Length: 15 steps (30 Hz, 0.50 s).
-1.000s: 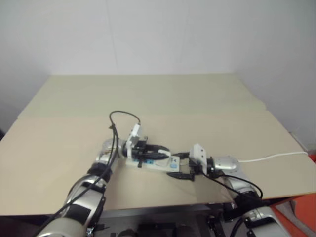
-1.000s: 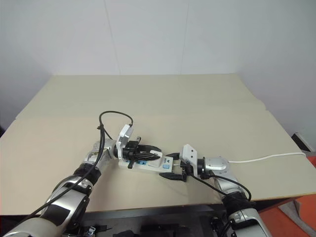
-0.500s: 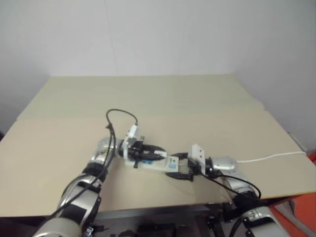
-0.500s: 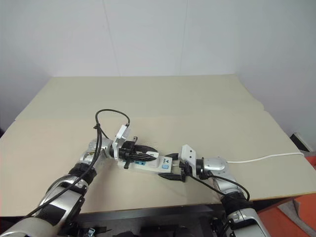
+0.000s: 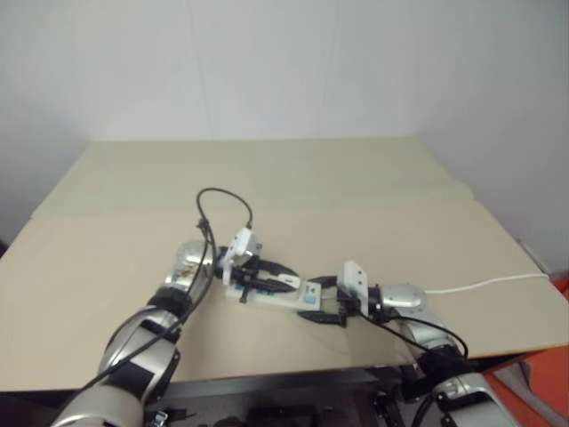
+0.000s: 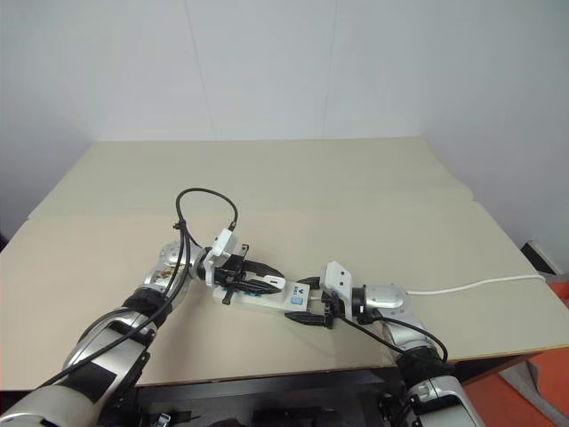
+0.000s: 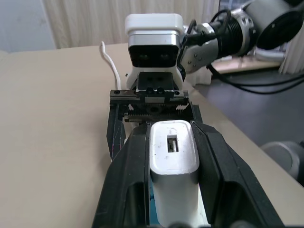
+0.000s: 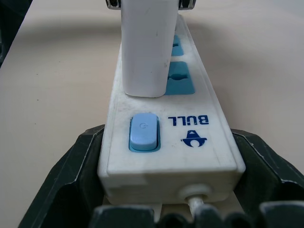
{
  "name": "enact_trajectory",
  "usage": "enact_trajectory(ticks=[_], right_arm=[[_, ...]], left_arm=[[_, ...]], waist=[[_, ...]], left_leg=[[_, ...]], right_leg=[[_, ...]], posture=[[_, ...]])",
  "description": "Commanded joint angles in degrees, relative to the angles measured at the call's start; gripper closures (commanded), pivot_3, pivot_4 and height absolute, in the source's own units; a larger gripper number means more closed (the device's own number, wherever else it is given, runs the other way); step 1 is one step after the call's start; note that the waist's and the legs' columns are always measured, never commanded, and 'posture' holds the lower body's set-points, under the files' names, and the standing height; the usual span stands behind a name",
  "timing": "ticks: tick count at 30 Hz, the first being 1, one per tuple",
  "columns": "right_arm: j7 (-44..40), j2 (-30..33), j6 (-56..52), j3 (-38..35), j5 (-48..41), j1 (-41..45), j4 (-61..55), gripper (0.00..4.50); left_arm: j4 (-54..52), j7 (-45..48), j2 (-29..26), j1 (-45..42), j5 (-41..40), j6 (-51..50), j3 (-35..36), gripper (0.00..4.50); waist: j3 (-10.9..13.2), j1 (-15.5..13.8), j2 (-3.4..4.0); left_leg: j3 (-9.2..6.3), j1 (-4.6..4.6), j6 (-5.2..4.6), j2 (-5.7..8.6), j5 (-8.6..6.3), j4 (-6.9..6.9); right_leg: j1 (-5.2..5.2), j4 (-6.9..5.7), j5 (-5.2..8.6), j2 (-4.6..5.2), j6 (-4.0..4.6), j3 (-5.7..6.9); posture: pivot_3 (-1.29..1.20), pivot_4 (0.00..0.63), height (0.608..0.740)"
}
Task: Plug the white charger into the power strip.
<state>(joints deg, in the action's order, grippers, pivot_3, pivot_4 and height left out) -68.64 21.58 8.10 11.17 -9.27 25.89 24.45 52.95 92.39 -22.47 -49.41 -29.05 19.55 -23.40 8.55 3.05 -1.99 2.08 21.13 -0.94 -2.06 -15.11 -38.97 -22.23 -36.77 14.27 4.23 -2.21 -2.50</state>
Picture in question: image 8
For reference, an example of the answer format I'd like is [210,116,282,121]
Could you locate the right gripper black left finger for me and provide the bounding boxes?
[18,124,107,228]

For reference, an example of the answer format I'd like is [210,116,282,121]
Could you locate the white charger block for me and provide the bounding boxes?
[120,0,180,99]

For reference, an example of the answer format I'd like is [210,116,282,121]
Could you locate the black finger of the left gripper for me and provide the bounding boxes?
[105,0,122,10]
[178,0,197,11]

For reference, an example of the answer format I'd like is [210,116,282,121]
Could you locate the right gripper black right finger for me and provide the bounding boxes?
[230,127,304,215]

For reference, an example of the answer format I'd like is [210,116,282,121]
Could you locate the white power strip blue sockets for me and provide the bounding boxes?
[96,14,247,206]

